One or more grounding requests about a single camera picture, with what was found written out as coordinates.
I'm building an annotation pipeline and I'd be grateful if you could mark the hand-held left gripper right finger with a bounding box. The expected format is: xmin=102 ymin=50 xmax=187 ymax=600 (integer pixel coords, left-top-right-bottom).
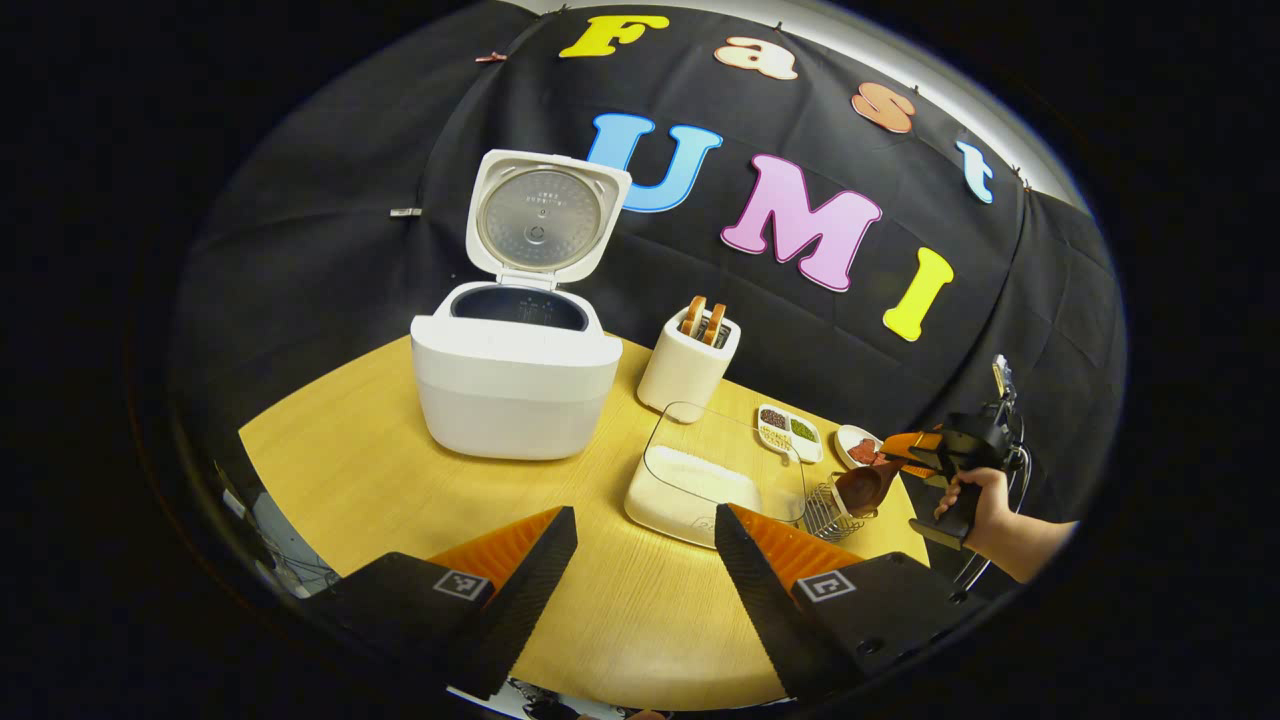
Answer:
xmin=714 ymin=503 xmax=986 ymax=701

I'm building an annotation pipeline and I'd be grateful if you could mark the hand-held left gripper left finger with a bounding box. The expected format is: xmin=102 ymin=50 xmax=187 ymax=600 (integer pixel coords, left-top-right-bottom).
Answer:
xmin=300 ymin=506 xmax=579 ymax=701

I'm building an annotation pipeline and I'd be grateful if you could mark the brown wooden spoon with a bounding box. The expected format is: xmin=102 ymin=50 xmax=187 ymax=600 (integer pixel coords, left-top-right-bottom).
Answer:
xmin=835 ymin=458 xmax=906 ymax=518

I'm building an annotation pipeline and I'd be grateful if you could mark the clear wire chopstick holder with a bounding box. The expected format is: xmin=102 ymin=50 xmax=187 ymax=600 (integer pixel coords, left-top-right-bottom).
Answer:
xmin=803 ymin=472 xmax=881 ymax=543

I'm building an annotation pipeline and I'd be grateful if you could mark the clear container of rice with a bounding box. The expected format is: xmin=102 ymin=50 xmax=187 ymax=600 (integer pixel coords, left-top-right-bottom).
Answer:
xmin=624 ymin=401 xmax=809 ymax=550

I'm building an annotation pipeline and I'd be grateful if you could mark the white rice cooker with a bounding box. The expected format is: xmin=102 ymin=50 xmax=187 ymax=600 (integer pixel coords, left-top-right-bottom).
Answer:
xmin=410 ymin=149 xmax=633 ymax=462

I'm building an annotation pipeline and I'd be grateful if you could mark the white round plate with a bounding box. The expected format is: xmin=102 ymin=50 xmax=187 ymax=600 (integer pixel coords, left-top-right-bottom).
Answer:
xmin=834 ymin=424 xmax=886 ymax=471

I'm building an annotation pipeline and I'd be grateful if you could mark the white divided bean dish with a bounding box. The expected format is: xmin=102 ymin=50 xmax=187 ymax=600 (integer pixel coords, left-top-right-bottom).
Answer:
xmin=755 ymin=403 xmax=824 ymax=464

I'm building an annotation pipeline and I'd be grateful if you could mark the white toaster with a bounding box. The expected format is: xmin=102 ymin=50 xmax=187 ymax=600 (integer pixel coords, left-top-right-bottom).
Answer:
xmin=636 ymin=305 xmax=743 ymax=424

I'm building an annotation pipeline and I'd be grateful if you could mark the black backdrop cloth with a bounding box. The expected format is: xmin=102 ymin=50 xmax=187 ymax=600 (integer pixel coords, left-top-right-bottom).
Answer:
xmin=165 ymin=5 xmax=1129 ymax=521

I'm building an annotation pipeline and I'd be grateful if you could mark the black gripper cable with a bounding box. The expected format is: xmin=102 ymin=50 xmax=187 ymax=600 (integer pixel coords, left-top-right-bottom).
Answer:
xmin=955 ymin=420 xmax=1031 ymax=591

